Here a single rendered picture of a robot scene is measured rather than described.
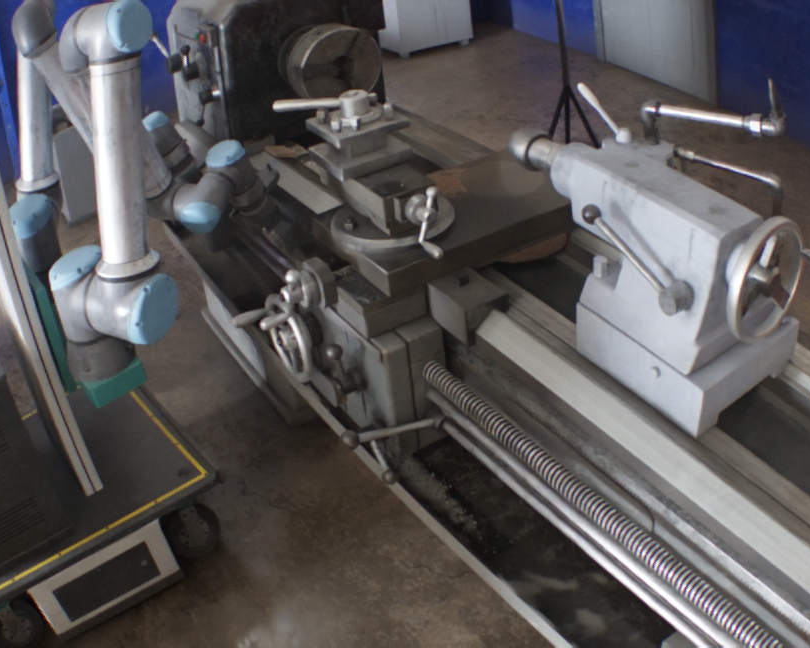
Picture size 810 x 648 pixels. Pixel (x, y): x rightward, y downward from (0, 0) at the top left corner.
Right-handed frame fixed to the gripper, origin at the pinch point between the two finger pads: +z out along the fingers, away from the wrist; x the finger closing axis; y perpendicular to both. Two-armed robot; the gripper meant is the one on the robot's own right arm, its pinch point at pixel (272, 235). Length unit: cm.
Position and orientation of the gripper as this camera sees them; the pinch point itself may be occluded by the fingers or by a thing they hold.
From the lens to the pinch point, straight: 232.1
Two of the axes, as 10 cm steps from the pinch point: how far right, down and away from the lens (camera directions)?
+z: 2.6, 5.3, 8.1
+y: -5.8, 7.5, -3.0
